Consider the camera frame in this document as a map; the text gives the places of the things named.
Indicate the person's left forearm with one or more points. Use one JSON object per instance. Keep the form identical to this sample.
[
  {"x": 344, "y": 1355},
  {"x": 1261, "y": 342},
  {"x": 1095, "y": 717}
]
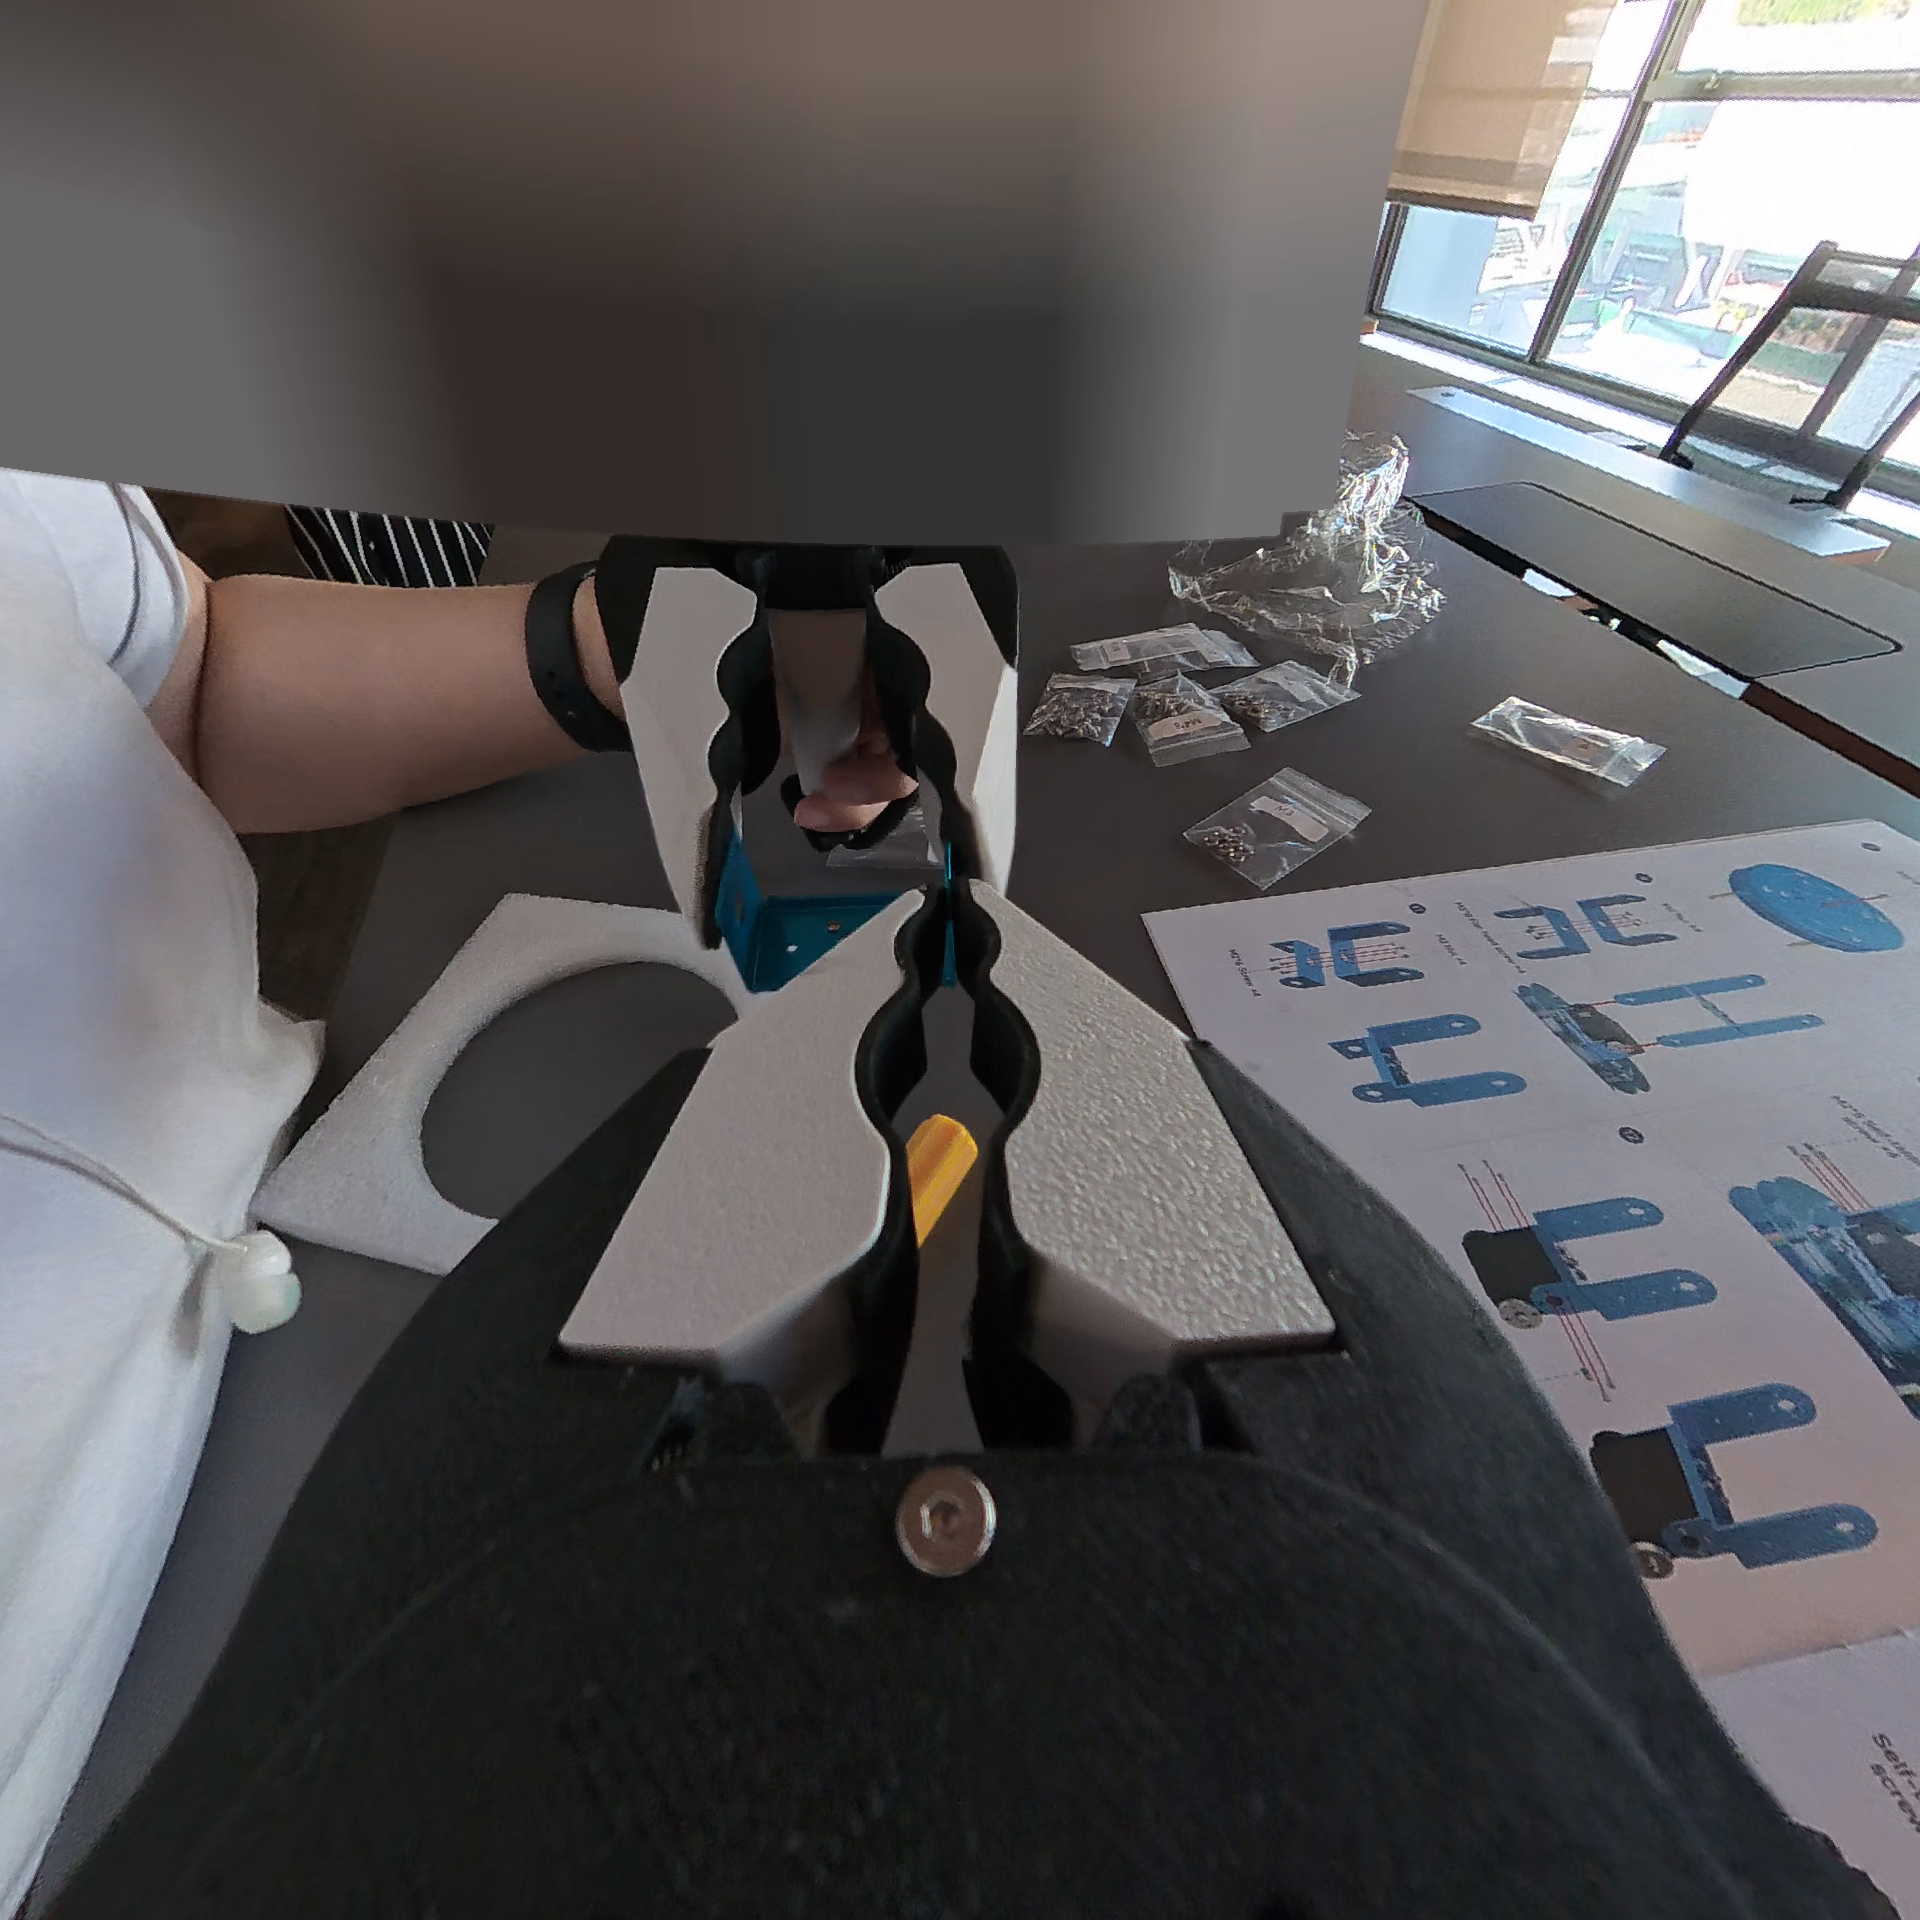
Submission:
[{"x": 375, "y": 691}]

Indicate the person's left hand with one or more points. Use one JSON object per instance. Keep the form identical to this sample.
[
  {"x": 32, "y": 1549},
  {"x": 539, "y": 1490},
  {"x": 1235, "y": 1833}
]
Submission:
[{"x": 862, "y": 781}]

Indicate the person's white shirt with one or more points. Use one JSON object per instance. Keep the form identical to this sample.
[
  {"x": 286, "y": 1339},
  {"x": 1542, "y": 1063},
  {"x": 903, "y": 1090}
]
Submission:
[{"x": 91, "y": 902}]

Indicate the white foam square with hole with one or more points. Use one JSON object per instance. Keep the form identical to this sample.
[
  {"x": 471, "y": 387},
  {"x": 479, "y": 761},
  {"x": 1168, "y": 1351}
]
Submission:
[{"x": 495, "y": 939}]

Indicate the crumpled clear plastic wrap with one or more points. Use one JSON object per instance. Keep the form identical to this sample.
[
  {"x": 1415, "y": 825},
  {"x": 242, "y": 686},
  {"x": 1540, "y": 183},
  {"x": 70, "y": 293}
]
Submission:
[{"x": 1319, "y": 586}]

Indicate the printed assembly instruction sheet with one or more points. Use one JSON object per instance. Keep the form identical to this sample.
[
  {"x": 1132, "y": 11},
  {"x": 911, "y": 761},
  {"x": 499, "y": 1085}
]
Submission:
[{"x": 1245, "y": 1142}]

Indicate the scatter of small screw bags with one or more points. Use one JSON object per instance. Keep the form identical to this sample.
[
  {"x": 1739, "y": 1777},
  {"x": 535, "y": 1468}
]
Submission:
[{"x": 1276, "y": 827}]

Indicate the dark brown desk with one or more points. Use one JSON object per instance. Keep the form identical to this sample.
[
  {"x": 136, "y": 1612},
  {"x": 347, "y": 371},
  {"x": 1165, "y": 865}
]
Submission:
[{"x": 1051, "y": 811}]

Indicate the beige roller blind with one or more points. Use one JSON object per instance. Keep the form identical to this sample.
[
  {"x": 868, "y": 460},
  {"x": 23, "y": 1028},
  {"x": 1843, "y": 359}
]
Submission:
[{"x": 1485, "y": 107}]

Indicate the window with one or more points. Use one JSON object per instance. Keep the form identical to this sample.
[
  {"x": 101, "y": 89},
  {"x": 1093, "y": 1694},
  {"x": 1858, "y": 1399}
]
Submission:
[{"x": 1711, "y": 181}]

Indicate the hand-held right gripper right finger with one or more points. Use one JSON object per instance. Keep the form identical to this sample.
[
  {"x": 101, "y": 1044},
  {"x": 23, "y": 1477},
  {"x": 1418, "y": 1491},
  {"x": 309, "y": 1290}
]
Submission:
[{"x": 1141, "y": 1185}]

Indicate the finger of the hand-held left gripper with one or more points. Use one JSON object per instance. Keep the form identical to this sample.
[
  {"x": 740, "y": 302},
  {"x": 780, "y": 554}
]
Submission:
[
  {"x": 675, "y": 722},
  {"x": 967, "y": 676}
]

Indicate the blue metal bracket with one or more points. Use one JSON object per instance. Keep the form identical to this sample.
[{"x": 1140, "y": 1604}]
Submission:
[{"x": 780, "y": 932}]

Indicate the black metal frame stand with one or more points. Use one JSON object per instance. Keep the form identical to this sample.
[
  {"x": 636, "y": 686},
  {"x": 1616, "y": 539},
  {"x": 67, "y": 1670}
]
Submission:
[{"x": 1800, "y": 331}]

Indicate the black wristband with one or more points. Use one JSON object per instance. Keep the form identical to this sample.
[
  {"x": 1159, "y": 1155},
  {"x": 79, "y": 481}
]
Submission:
[{"x": 563, "y": 676}]

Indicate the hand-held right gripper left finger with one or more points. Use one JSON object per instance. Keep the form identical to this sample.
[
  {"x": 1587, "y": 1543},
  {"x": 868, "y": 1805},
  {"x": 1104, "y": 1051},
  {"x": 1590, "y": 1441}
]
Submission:
[{"x": 750, "y": 1202}]

